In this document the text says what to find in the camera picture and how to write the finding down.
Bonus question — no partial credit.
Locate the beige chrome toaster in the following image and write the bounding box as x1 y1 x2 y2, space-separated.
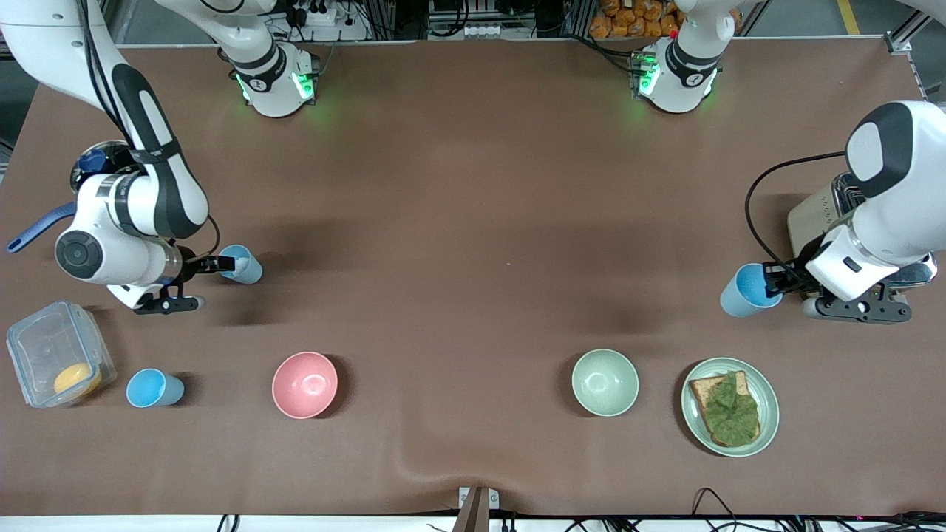
786 171 939 298

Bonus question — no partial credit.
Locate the thin black looped cable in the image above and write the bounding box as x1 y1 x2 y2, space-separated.
692 487 737 532

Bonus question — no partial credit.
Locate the glass lid with blue knob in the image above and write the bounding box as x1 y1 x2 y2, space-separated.
70 139 140 194

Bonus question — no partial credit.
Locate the brown bread slice with lettuce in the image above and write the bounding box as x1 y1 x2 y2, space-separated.
689 371 762 448

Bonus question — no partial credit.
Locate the white power strip with plugs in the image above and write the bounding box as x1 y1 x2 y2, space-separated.
281 0 370 43

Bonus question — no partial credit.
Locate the black pot with blue handle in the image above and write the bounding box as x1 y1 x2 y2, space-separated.
7 139 141 254

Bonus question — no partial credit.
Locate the pale green bowl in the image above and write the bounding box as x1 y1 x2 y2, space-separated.
571 348 640 417

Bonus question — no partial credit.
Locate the pale green plate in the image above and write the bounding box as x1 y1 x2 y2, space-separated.
681 358 780 458

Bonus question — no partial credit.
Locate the clear plastic food container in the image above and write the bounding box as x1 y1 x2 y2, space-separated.
6 299 118 409

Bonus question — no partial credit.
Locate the orange round food piece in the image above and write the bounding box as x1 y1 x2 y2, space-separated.
53 362 103 396

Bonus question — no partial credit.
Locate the thick black cable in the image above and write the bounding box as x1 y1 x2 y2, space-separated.
857 510 946 527

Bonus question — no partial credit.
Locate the bag of orange snacks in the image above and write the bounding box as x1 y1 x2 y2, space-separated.
589 0 684 39

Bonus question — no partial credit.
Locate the green lettuce leaf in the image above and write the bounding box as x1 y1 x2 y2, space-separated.
706 371 760 446

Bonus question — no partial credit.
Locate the pink bowl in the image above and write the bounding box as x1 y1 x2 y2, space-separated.
271 351 339 420

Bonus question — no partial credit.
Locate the blue plastic cup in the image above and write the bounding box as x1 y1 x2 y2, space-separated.
220 245 264 285
126 368 186 409
720 263 784 318

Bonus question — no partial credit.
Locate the metal stand bracket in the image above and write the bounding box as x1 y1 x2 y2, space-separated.
452 485 500 532

